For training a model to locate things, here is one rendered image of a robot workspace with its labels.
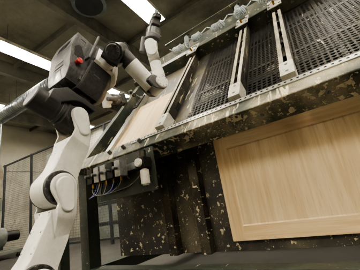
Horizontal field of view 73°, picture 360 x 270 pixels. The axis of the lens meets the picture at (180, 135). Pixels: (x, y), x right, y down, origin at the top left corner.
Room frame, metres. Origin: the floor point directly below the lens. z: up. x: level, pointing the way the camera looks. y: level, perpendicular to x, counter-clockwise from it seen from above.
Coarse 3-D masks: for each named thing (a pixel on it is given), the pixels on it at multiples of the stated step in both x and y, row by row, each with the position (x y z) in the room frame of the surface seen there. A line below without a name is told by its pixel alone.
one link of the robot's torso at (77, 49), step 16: (64, 48) 1.07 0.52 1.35; (80, 48) 1.06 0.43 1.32; (96, 48) 1.12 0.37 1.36; (64, 64) 1.03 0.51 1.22; (80, 64) 1.05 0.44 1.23; (96, 64) 1.10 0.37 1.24; (48, 80) 1.11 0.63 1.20; (64, 80) 1.03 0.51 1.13; (80, 80) 1.05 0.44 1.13; (96, 80) 1.12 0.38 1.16; (112, 80) 1.20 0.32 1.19; (96, 96) 1.14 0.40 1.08
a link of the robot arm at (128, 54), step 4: (120, 44) 1.05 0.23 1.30; (124, 44) 1.11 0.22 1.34; (124, 48) 1.08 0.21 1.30; (124, 52) 1.09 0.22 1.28; (128, 52) 1.10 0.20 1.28; (124, 56) 1.10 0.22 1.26; (128, 56) 1.10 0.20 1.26; (132, 56) 1.12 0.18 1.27; (124, 60) 1.11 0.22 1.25; (128, 60) 1.11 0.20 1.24; (132, 60) 1.12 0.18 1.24; (124, 64) 1.12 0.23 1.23; (128, 64) 1.12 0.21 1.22; (124, 68) 1.14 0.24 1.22
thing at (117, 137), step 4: (148, 96) 2.03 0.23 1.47; (144, 100) 1.97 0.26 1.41; (140, 104) 1.93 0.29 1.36; (136, 108) 1.89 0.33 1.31; (132, 112) 1.87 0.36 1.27; (136, 112) 1.87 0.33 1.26; (132, 116) 1.83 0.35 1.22; (128, 120) 1.80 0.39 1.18; (124, 124) 1.79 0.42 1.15; (128, 124) 1.78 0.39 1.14; (124, 128) 1.74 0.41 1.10; (120, 132) 1.72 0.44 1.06; (116, 136) 1.71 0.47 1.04; (120, 136) 1.70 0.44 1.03; (112, 140) 1.70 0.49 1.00; (116, 140) 1.67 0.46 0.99; (112, 144) 1.65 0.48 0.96; (116, 144) 1.67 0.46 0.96; (108, 148) 1.64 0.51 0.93
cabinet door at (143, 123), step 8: (168, 96) 1.71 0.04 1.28; (152, 104) 1.80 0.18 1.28; (160, 104) 1.70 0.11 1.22; (144, 112) 1.78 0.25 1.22; (152, 112) 1.69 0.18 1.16; (160, 112) 1.60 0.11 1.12; (136, 120) 1.77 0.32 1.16; (144, 120) 1.68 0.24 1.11; (152, 120) 1.59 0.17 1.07; (128, 128) 1.75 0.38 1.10; (136, 128) 1.66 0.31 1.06; (144, 128) 1.58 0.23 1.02; (152, 128) 1.50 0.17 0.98; (128, 136) 1.65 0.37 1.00; (136, 136) 1.57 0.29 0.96; (120, 144) 1.63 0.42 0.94
